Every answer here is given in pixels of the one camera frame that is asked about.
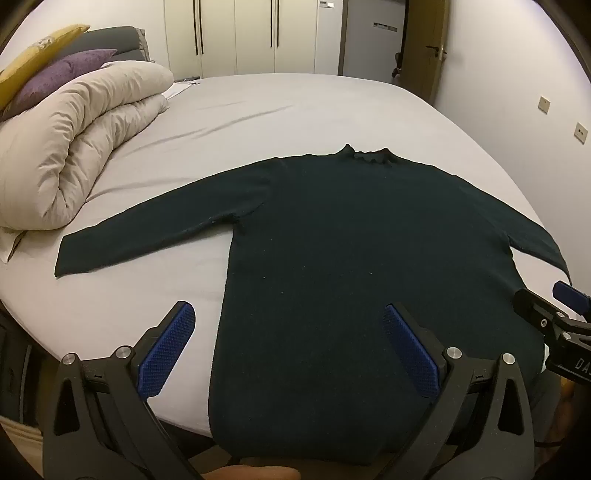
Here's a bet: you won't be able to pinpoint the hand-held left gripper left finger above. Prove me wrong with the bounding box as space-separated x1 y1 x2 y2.
42 301 204 480

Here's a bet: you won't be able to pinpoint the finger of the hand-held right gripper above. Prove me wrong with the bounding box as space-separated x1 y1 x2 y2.
553 281 591 319
513 288 570 334

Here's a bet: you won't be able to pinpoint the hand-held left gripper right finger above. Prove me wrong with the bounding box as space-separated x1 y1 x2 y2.
381 302 536 480

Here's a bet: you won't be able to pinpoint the dark green sweater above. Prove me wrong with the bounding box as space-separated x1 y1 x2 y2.
54 144 572 466

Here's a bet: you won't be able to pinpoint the person's right forearm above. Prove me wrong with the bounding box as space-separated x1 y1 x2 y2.
556 378 578 446

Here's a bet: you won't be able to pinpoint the white pillow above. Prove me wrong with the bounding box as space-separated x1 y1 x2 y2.
0 226 28 265

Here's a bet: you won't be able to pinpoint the beige folded duvet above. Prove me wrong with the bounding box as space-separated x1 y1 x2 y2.
0 60 175 232

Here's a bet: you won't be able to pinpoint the bed with white sheet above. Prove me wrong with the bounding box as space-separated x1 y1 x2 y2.
0 73 557 439

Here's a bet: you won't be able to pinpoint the white papers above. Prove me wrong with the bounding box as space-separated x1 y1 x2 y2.
161 78 202 100

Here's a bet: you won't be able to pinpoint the brown wooden door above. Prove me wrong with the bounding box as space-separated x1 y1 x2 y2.
399 0 451 106

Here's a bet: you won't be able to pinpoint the purple pillow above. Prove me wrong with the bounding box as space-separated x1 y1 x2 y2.
0 48 118 121

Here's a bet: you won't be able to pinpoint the grey pillow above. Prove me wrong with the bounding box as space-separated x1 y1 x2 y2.
46 26 153 64

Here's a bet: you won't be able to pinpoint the white door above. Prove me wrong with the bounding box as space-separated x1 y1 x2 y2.
342 0 408 85

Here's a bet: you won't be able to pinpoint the cream wardrobe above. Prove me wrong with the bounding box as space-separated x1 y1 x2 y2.
164 0 345 79

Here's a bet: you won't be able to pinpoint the yellow pillow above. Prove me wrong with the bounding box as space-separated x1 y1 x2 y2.
0 24 90 112

